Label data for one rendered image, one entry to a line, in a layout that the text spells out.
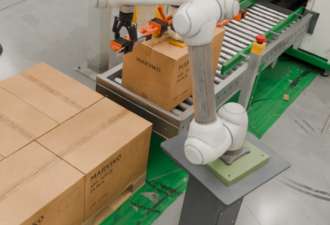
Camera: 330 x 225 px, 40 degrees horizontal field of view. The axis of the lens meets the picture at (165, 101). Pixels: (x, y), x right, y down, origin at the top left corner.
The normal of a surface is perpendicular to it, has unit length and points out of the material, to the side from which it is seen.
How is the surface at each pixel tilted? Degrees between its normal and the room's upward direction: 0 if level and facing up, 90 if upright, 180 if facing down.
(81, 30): 0
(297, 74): 0
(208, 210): 90
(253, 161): 4
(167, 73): 90
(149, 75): 90
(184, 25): 86
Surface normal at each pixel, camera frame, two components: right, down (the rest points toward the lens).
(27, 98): 0.12, -0.80
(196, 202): -0.76, 0.30
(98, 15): -0.58, 0.42
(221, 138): 0.75, 0.15
